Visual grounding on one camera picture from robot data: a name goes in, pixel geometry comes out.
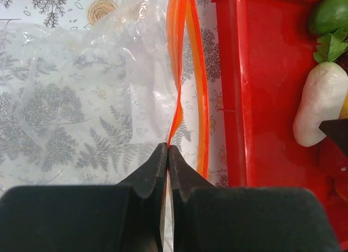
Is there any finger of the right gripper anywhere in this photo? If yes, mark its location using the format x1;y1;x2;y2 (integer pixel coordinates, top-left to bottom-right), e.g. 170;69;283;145
319;119;348;151

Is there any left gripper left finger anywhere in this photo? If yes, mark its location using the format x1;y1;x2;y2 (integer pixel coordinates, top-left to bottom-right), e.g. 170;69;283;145
1;143;167;251

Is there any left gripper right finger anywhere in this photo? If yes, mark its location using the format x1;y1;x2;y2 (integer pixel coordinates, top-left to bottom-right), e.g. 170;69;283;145
168;146;341;251

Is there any green orange mango toy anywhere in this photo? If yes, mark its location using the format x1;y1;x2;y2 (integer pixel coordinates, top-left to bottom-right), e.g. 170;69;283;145
308;0;347;36

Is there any orange fruit toy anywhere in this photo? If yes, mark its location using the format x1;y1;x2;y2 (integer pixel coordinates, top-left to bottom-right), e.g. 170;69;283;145
339;95;348;119

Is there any red apple toy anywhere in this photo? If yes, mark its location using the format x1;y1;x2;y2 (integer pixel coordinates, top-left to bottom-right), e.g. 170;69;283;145
319;138;347;183

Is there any clear zip top bag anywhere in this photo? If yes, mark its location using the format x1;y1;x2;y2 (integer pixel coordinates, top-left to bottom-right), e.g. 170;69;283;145
1;0;209;197

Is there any red plastic tray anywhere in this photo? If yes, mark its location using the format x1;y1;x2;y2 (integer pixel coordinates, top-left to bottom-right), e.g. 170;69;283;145
213;0;347;249

